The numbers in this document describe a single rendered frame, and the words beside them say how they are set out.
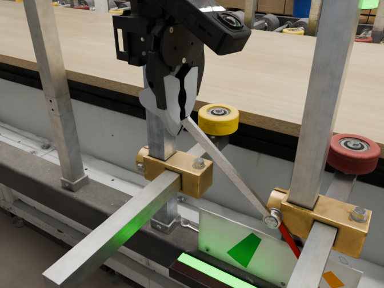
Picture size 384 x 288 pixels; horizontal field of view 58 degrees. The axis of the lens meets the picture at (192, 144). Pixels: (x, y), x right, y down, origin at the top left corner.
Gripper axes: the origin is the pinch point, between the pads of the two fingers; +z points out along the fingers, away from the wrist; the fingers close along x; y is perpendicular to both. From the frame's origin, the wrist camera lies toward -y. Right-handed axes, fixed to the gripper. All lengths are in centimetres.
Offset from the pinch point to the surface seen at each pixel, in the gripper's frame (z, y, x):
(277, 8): 52, 273, -574
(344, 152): 7.4, -15.7, -21.3
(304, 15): 55, 206, -536
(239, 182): 7.4, -7.3, -3.7
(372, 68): 6, -6, -72
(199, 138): 0.9, -2.7, -0.6
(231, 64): 6, 25, -51
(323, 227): 12.5, -18.1, -8.3
